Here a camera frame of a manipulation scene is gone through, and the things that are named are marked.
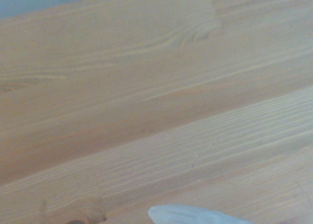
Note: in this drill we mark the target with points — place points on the clear sanitizer pump bottle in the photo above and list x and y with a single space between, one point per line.
190 215

